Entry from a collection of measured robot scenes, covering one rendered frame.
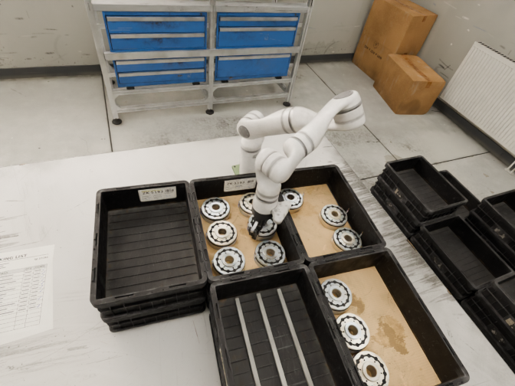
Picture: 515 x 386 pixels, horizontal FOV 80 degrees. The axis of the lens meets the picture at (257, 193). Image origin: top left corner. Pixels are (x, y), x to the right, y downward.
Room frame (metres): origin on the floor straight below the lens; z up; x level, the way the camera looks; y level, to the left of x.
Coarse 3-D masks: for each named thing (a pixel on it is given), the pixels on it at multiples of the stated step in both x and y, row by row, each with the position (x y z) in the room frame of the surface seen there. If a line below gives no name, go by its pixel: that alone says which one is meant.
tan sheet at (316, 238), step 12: (300, 192) 0.88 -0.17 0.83; (312, 192) 0.90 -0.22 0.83; (324, 192) 0.91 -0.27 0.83; (312, 204) 0.83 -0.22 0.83; (324, 204) 0.84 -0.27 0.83; (336, 204) 0.86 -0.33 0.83; (300, 216) 0.76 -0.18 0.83; (312, 216) 0.77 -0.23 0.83; (300, 228) 0.70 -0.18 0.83; (312, 228) 0.71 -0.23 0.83; (324, 228) 0.72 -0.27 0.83; (312, 240) 0.66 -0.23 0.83; (324, 240) 0.67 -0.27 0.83; (312, 252) 0.61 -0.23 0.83; (324, 252) 0.62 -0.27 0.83
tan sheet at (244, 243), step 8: (200, 200) 0.74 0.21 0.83; (232, 200) 0.77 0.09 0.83; (232, 208) 0.73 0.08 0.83; (232, 216) 0.69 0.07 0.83; (240, 216) 0.70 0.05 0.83; (208, 224) 0.64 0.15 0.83; (240, 224) 0.66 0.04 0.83; (240, 232) 0.63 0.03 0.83; (240, 240) 0.60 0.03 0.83; (248, 240) 0.60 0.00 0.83; (256, 240) 0.61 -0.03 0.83; (208, 248) 0.54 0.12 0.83; (240, 248) 0.57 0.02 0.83; (248, 248) 0.57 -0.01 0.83; (208, 256) 0.51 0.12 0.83; (248, 256) 0.54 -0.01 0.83; (248, 264) 0.51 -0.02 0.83; (256, 264) 0.52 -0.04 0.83
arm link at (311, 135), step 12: (336, 96) 0.87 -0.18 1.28; (348, 96) 0.85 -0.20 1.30; (324, 108) 0.82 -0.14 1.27; (336, 108) 0.80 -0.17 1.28; (348, 108) 0.82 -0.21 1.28; (312, 120) 0.77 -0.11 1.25; (324, 120) 0.76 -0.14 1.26; (300, 132) 0.71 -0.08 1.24; (312, 132) 0.72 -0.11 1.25; (324, 132) 0.74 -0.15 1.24; (312, 144) 0.69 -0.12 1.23
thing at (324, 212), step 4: (328, 204) 0.82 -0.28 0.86; (332, 204) 0.82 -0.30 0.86; (324, 208) 0.79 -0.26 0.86; (328, 208) 0.80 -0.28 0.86; (332, 208) 0.80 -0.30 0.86; (336, 208) 0.81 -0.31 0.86; (340, 208) 0.81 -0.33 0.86; (324, 212) 0.78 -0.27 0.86; (340, 212) 0.79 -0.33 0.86; (344, 212) 0.80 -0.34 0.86; (324, 216) 0.76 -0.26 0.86; (328, 216) 0.76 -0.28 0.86; (344, 216) 0.78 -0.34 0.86; (324, 220) 0.74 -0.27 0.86; (328, 220) 0.74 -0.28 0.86; (332, 220) 0.75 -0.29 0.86; (336, 220) 0.75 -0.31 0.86; (340, 220) 0.75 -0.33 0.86; (344, 220) 0.76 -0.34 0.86; (332, 224) 0.73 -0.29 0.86; (336, 224) 0.73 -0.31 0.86; (340, 224) 0.73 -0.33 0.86
